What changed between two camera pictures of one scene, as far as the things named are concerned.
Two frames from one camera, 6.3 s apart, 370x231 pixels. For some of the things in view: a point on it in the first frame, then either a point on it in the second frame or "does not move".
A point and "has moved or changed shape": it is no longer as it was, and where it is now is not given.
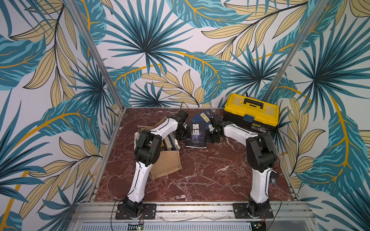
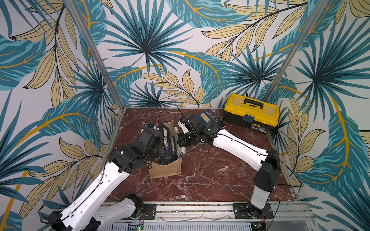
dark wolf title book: [198, 132] has moved or changed shape
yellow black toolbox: [255, 113] does not move
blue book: [204, 116] does not move
